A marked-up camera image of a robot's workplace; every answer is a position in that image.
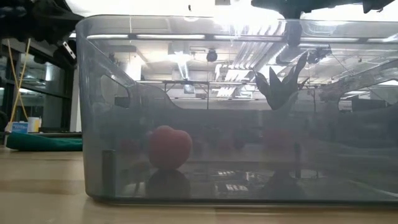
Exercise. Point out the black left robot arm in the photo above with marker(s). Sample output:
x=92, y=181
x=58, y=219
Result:
x=31, y=18

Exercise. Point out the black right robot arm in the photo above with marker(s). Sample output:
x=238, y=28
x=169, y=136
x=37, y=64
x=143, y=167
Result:
x=377, y=4

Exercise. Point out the blue box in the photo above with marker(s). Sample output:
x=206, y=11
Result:
x=20, y=127

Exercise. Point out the dark green cloth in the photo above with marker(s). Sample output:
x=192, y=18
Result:
x=43, y=143

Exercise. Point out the white cup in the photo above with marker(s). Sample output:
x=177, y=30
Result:
x=34, y=124

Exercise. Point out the black metal rig frame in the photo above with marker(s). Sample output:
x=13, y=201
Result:
x=62, y=134

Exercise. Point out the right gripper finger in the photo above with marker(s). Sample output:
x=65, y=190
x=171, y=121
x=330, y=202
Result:
x=294, y=32

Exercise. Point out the snake plant in white pot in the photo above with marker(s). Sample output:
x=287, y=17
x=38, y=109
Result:
x=280, y=93

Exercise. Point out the grey translucent plastic tupperware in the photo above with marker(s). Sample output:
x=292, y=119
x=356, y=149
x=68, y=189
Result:
x=342, y=174

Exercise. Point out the black round camera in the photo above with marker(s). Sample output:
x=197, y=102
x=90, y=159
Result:
x=212, y=56

